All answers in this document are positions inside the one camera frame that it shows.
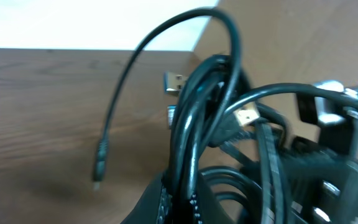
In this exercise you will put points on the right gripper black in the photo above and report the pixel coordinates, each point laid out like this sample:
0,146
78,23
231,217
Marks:
323,174

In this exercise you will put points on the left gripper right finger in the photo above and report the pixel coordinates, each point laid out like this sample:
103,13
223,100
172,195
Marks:
205,209

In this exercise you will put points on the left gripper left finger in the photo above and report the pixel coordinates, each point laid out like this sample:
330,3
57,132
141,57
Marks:
154,205

